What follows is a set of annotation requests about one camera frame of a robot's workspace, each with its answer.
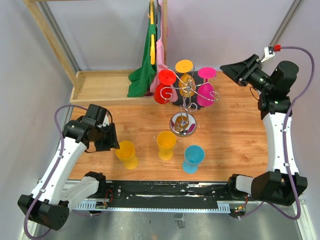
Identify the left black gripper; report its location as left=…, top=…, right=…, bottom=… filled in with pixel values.
left=93, top=122, right=120, bottom=152

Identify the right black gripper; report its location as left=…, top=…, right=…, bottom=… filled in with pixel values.
left=219, top=54, right=273, bottom=94

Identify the yellow wine glass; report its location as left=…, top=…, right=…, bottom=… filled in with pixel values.
left=175, top=59, right=196, bottom=98
left=115, top=140, right=139, bottom=170
left=156, top=131, right=177, bottom=161

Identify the magenta plastic wine glass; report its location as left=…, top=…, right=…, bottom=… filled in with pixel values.
left=197, top=67, right=217, bottom=107

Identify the red plastic wine glass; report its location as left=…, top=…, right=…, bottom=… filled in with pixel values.
left=153, top=69, right=176, bottom=105

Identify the cyan plastic wine glass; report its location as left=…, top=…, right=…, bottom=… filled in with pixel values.
left=182, top=145, right=205, bottom=174

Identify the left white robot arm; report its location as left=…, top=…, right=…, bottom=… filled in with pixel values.
left=17, top=104, right=120, bottom=231

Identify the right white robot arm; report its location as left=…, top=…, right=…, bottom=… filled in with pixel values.
left=220, top=54, right=308, bottom=206

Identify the chrome wine glass rack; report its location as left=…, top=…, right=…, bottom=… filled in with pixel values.
left=169, top=74, right=220, bottom=137

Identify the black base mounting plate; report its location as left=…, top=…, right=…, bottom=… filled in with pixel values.
left=77, top=179, right=258, bottom=211

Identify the dark grey folded cloth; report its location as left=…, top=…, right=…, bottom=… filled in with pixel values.
left=172, top=71, right=204, bottom=110

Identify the green hanging shirt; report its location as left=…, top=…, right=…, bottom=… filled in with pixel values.
left=127, top=1, right=157, bottom=98

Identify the pink hanging shirt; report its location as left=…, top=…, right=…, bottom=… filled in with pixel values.
left=149, top=0, right=178, bottom=102

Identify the yellow clothes hanger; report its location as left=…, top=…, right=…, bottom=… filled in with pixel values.
left=148, top=0, right=156, bottom=65

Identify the grey clothes hanger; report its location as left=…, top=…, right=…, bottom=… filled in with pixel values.
left=156, top=0, right=162, bottom=40

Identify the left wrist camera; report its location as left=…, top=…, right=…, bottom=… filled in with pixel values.
left=98, top=113, right=110, bottom=128

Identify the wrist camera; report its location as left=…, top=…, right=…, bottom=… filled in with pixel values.
left=98, top=113, right=110, bottom=128
left=260, top=44, right=282, bottom=63

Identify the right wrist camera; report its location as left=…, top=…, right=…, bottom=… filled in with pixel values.
left=260, top=44, right=282, bottom=63

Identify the wooden clothes rack frame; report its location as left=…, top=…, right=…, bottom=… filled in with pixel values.
left=24, top=0, right=156, bottom=106

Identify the aluminium frame rail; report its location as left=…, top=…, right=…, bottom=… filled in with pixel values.
left=18, top=178, right=311, bottom=240

